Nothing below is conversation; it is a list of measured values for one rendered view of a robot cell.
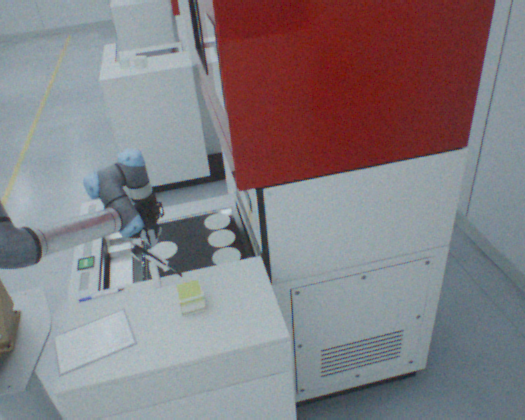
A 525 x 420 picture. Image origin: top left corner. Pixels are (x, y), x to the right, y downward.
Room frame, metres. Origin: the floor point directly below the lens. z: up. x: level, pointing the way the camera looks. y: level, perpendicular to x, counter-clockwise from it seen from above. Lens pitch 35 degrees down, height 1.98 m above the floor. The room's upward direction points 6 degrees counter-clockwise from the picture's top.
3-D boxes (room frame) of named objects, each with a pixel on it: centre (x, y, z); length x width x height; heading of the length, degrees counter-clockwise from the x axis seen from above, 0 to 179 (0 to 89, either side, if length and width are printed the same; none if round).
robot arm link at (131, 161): (1.28, 0.36, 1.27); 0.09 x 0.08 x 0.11; 126
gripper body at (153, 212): (1.29, 0.35, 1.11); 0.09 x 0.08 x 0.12; 158
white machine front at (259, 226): (1.56, 0.05, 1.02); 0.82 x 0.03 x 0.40; 9
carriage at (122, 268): (1.28, 0.50, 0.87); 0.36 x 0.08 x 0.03; 9
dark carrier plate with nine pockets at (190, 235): (1.34, 0.24, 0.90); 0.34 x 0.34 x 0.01; 9
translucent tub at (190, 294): (0.97, 0.21, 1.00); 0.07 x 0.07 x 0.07; 12
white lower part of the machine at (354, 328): (1.62, -0.29, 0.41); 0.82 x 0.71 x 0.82; 9
